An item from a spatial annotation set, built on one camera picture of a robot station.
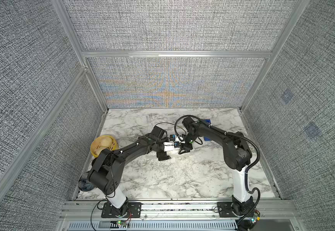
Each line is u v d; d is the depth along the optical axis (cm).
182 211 75
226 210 73
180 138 82
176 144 76
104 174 46
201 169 89
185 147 82
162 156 79
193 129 73
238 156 54
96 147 94
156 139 71
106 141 94
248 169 55
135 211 73
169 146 76
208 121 103
